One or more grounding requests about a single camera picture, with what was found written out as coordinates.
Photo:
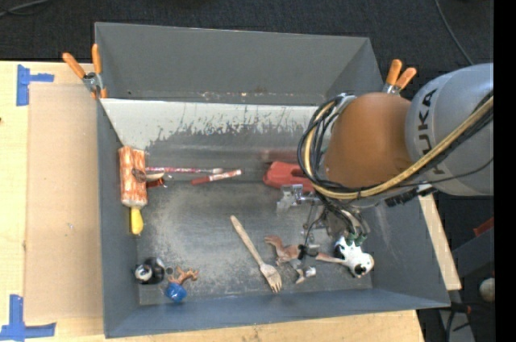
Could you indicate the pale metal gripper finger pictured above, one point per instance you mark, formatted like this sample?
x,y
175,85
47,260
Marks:
x,y
293,191
287,205

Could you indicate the red plastic tool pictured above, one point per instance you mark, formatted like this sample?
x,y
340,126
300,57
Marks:
x,y
282,173

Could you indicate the black and white toy cow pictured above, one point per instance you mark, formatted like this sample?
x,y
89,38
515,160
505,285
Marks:
x,y
354,257

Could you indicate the brown toy animal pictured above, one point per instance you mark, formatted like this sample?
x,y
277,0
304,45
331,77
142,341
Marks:
x,y
287,251

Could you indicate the wooden fork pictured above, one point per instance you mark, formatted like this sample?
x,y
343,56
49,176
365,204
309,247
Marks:
x,y
252,247

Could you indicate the small silver and tan thing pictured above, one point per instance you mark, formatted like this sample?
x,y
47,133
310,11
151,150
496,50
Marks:
x,y
308,272

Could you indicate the red and white stick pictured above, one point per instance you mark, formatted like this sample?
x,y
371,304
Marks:
x,y
215,176

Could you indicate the pink patterned stick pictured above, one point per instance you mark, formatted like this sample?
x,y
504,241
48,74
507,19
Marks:
x,y
181,169

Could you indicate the brown toy deer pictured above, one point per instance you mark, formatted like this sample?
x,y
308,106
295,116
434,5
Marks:
x,y
183,275

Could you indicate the blue plastic cap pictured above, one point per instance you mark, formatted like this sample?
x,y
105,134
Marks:
x,y
176,293

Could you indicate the brown and cream small toy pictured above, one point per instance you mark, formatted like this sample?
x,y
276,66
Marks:
x,y
139,175

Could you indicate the black and white round toy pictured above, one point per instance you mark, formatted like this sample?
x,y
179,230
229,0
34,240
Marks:
x,y
148,271

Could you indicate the grey metal bin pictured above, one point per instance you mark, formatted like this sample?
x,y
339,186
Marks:
x,y
209,62

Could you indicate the brown cardboard board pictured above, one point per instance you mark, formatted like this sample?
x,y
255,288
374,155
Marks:
x,y
60,191

